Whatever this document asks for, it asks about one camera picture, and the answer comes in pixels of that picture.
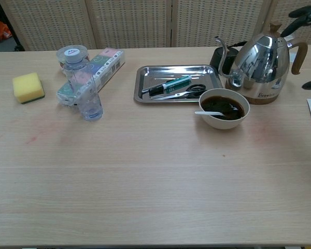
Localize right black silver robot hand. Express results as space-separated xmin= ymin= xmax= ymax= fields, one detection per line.
xmin=280 ymin=6 xmax=311 ymax=91

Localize white plastic spoon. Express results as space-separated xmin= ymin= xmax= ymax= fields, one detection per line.
xmin=194 ymin=110 xmax=225 ymax=117

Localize small black teapot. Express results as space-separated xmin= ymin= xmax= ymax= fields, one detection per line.
xmin=209 ymin=40 xmax=248 ymax=76

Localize stainless steel tray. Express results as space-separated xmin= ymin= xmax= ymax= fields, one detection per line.
xmin=133 ymin=64 xmax=225 ymax=106

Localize thin black pen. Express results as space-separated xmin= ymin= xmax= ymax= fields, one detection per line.
xmin=141 ymin=77 xmax=177 ymax=94

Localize woven folding screen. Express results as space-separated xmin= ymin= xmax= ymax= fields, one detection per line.
xmin=0 ymin=0 xmax=311 ymax=52

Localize long colourful printed box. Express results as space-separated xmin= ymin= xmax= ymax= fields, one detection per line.
xmin=56 ymin=47 xmax=126 ymax=107

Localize clear plastic water bottle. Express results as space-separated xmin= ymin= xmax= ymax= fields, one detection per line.
xmin=63 ymin=48 xmax=104 ymax=122

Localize yellow sponge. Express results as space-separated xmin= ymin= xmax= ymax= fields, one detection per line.
xmin=12 ymin=72 xmax=46 ymax=104

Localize orange black bag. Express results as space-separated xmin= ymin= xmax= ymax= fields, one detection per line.
xmin=0 ymin=18 xmax=12 ymax=46

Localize steel gooseneck kettle wooden handle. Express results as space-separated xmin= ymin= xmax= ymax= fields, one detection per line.
xmin=214 ymin=22 xmax=308 ymax=105

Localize black handled scissors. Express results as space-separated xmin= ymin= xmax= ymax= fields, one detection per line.
xmin=149 ymin=84 xmax=207 ymax=101

